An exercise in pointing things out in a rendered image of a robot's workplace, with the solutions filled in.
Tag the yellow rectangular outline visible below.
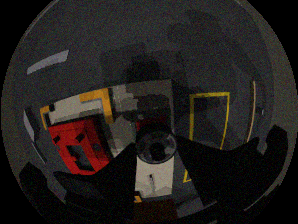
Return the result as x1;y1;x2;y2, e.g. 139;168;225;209
184;92;230;183

